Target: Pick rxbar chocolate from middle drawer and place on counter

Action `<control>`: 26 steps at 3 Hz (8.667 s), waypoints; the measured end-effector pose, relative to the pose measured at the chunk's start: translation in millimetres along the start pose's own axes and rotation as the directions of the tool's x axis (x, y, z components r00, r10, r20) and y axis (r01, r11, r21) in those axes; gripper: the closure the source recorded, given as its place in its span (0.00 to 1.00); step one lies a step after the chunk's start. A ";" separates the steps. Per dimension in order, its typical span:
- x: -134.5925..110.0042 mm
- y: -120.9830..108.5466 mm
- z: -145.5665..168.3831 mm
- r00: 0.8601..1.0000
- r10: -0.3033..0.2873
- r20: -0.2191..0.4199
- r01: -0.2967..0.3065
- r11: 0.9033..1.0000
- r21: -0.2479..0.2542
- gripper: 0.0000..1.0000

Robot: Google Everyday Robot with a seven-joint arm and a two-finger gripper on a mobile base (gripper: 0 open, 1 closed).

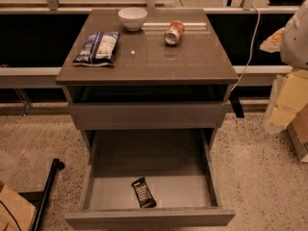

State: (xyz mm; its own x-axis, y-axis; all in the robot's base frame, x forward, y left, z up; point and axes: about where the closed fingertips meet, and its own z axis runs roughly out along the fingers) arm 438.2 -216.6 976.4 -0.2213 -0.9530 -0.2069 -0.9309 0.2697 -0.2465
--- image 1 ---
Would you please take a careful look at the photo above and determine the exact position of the brown cardboard box left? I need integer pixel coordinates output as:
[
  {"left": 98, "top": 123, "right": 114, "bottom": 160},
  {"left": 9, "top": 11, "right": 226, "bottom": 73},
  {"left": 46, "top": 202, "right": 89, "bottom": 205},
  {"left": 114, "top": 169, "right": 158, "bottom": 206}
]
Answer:
[{"left": 0, "top": 181, "right": 36, "bottom": 231}]

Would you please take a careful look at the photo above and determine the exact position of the black metal stand leg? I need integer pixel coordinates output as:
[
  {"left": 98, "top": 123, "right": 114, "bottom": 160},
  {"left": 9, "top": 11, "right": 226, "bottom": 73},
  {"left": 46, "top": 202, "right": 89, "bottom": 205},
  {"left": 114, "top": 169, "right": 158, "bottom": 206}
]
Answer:
[{"left": 20, "top": 159, "right": 65, "bottom": 231}]

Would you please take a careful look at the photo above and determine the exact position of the closed grey top drawer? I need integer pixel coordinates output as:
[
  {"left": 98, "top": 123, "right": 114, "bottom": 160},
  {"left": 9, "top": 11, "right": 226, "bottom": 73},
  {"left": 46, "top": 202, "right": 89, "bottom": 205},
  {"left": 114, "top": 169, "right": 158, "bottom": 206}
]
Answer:
[{"left": 68, "top": 102, "right": 226, "bottom": 130}]

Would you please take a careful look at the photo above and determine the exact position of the brown cardboard box right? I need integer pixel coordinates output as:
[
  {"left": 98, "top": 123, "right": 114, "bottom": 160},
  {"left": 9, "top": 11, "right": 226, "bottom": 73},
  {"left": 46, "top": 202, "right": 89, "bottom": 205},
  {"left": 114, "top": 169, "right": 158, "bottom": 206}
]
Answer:
[{"left": 288, "top": 104, "right": 308, "bottom": 163}]

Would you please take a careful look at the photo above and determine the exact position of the black rxbar chocolate bar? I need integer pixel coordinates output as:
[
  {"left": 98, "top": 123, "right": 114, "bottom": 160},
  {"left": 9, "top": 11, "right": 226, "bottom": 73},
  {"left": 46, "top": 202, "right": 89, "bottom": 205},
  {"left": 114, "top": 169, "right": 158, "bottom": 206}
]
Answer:
[{"left": 131, "top": 177, "right": 157, "bottom": 208}]

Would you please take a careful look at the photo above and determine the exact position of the grey drawer cabinet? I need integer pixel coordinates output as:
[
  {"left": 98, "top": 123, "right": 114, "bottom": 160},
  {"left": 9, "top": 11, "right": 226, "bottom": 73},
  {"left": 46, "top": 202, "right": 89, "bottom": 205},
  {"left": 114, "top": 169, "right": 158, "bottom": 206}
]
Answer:
[{"left": 55, "top": 8, "right": 240, "bottom": 152}]

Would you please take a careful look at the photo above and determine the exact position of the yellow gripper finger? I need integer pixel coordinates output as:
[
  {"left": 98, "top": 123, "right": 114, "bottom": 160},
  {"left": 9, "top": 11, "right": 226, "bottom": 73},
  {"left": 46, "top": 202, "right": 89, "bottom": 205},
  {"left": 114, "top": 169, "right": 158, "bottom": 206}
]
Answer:
[
  {"left": 260, "top": 28, "right": 285, "bottom": 53},
  {"left": 263, "top": 69, "right": 308, "bottom": 134}
]

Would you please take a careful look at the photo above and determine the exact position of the white cable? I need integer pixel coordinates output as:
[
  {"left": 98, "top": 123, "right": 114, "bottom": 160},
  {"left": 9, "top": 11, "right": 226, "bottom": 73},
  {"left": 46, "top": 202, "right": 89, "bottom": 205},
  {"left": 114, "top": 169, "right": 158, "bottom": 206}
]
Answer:
[{"left": 229, "top": 5, "right": 262, "bottom": 93}]

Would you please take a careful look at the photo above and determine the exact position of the blue white chip bag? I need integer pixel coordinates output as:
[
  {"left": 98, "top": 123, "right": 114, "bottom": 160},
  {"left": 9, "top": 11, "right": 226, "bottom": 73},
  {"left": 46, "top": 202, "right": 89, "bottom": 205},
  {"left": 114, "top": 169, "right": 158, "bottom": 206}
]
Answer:
[{"left": 73, "top": 32, "right": 120, "bottom": 67}]

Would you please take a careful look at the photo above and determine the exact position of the white ceramic bowl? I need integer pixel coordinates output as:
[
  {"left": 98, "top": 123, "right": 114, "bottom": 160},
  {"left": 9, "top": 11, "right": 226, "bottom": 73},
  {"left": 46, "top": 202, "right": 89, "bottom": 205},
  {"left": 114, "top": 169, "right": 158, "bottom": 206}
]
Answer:
[{"left": 117, "top": 8, "right": 147, "bottom": 31}]

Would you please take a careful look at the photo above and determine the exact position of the orange soda can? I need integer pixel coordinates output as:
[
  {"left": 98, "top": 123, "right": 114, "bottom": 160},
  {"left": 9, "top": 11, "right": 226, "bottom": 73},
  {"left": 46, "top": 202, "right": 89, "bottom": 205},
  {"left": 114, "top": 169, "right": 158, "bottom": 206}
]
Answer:
[{"left": 165, "top": 20, "right": 185, "bottom": 45}]

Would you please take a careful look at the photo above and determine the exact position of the open grey middle drawer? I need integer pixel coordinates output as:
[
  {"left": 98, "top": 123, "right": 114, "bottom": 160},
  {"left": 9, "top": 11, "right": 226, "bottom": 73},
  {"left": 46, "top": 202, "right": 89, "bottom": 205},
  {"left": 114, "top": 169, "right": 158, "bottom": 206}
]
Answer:
[{"left": 64, "top": 129, "right": 235, "bottom": 230}]

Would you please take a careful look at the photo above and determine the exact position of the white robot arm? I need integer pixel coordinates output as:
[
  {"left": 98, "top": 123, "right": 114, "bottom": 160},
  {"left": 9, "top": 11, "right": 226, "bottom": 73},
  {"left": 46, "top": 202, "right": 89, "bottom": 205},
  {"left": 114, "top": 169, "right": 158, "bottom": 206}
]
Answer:
[{"left": 260, "top": 1, "right": 308, "bottom": 134}]

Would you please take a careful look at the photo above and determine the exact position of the brown cardboard box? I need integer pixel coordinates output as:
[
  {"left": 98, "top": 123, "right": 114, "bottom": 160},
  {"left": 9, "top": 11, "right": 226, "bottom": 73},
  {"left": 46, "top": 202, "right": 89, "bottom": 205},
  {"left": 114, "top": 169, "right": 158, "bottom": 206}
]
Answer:
[
  {"left": 0, "top": 181, "right": 36, "bottom": 231},
  {"left": 288, "top": 104, "right": 308, "bottom": 163}
]

